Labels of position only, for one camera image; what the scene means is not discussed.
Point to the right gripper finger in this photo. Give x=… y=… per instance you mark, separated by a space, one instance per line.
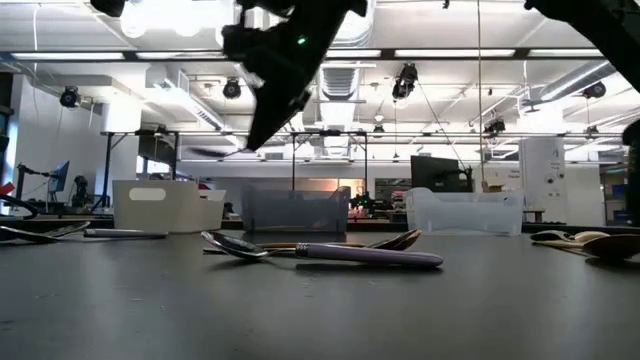
x=275 y=110

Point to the background black robot arm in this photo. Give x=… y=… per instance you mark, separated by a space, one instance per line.
x=80 y=190

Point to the monitor on black arm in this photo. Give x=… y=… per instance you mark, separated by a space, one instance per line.
x=60 y=176

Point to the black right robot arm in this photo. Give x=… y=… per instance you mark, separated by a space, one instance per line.
x=600 y=35

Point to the grey translucent plastic bin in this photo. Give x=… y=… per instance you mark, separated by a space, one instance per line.
x=295 y=210

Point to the device with green lights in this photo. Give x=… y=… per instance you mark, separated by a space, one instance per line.
x=362 y=201

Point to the white plastic bin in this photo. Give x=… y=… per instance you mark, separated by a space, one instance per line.
x=165 y=215

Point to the black monitor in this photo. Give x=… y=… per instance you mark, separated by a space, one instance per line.
x=435 y=172

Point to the black spoon at centre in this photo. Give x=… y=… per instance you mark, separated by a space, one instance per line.
x=395 y=244

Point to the clear plastic bin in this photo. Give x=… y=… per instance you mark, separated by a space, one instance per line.
x=465 y=215

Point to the utensils at right edge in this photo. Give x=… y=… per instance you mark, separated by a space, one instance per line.
x=615 y=247

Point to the black ceiling camera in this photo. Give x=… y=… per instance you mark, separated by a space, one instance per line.
x=594 y=90
x=70 y=97
x=404 y=80
x=231 y=89
x=495 y=126

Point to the black metal frame stand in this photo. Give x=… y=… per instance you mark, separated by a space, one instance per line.
x=150 y=132
x=330 y=133

